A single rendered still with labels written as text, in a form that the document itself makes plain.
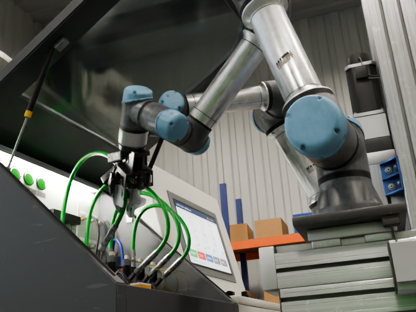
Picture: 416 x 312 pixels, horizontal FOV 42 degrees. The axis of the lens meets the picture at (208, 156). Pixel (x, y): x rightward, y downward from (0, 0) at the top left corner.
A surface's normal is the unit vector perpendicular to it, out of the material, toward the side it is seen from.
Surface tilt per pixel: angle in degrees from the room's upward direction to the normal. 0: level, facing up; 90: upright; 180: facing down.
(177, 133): 125
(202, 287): 90
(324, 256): 90
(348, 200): 72
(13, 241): 90
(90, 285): 90
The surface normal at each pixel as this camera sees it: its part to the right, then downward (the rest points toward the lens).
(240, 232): -0.23, -0.34
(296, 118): -0.44, -0.18
